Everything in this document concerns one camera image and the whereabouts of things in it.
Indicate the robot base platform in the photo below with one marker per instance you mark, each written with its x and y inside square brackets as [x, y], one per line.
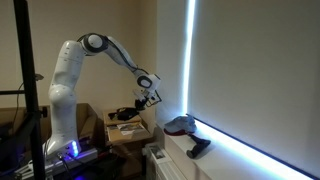
[70, 158]

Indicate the white colourful brochure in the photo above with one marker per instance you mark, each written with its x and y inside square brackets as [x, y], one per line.
[130, 128]

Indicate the black tripod stand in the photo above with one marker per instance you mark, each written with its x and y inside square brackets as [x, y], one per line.
[29, 93]

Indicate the white perforated radiator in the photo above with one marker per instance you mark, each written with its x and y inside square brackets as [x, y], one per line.
[163, 165]

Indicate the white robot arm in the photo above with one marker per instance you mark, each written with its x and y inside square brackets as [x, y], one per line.
[65, 96]

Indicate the white picture label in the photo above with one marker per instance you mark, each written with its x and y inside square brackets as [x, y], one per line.
[158, 152]

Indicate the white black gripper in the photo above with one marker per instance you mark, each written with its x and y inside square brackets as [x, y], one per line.
[147, 96]

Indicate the brown cardboard box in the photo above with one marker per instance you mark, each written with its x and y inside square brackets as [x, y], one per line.
[87, 120]

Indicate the white roller blind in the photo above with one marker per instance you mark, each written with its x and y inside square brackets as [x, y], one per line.
[256, 76]

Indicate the black cap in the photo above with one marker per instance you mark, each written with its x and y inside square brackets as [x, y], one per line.
[124, 114]

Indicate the black handheld tool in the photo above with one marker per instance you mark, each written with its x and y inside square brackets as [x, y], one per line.
[199, 146]

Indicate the wooden side table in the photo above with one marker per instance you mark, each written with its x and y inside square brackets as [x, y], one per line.
[113, 121]

